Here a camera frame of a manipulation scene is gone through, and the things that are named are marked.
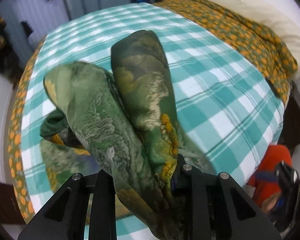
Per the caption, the green landscape print padded jacket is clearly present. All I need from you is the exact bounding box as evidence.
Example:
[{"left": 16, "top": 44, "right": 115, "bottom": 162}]
[{"left": 41, "top": 30, "right": 215, "bottom": 239}]

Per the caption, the teal white plaid bedsheet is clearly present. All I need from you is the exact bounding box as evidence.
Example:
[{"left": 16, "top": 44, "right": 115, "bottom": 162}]
[{"left": 21, "top": 3, "right": 285, "bottom": 239}]

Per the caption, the orange floral green quilt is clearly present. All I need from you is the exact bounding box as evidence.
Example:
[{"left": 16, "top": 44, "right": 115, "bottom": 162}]
[{"left": 7, "top": 0, "right": 298, "bottom": 222}]

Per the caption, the blue curtain left panel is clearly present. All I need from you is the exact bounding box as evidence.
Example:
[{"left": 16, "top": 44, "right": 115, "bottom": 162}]
[{"left": 0, "top": 0, "right": 33, "bottom": 69}]

